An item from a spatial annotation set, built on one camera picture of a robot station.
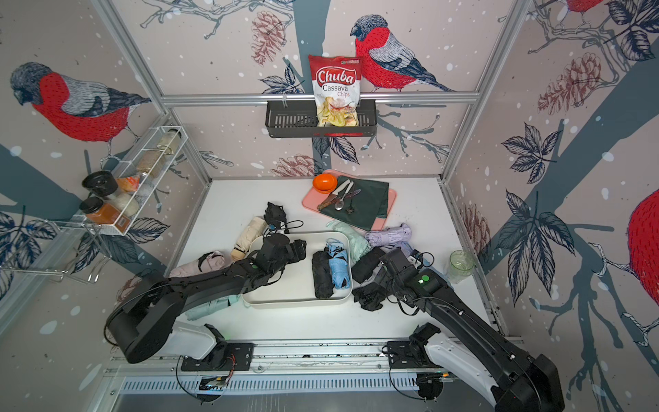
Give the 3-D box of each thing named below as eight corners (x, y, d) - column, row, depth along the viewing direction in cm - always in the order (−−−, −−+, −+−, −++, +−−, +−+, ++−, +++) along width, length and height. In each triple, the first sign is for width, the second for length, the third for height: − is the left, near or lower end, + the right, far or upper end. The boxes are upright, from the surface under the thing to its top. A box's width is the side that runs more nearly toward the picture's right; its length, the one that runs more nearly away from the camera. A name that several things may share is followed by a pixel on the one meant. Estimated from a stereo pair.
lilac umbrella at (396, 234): (371, 255, 97) (372, 247, 92) (365, 240, 101) (366, 232, 97) (411, 244, 100) (415, 236, 95) (404, 230, 104) (407, 222, 100)
